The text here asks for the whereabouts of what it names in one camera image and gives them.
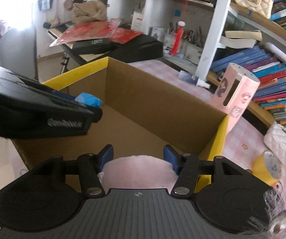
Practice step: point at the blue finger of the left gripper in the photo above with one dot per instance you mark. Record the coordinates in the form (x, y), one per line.
(63, 95)

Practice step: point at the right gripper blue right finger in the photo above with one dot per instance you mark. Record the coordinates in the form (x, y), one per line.
(172, 156)

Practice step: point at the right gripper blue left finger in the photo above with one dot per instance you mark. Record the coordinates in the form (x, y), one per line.
(105, 155)

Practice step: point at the blue plastic packet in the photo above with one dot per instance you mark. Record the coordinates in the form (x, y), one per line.
(89, 100)

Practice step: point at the pink plush pig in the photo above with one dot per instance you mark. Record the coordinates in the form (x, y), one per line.
(138, 172)

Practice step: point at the yellow tape roll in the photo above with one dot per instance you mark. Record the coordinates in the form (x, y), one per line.
(267, 168)

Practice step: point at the yellow cardboard box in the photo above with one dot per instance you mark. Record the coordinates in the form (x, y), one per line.
(141, 114)

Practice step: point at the grey chair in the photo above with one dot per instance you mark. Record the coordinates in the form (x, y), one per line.
(18, 52)

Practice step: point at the red paper sheets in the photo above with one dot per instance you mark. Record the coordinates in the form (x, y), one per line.
(97, 30)

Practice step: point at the pink checkered tablecloth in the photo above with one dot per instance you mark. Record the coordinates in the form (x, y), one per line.
(242, 145)

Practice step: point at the beige knitted cloth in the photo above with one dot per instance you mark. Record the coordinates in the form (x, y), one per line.
(89, 12)

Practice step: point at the pink cylindrical humidifier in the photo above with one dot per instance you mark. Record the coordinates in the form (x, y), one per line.
(234, 93)

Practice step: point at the black electronic keyboard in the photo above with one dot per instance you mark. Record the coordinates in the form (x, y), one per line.
(127, 46)

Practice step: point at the red tassel ornament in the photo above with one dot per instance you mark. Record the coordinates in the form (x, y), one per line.
(176, 45)

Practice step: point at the white quilted pouch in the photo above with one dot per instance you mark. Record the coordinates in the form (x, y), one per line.
(275, 140)

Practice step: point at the row of books lower shelf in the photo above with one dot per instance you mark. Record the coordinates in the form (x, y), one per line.
(267, 62)

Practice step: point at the white bookshelf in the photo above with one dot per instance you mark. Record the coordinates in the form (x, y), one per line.
(196, 14)

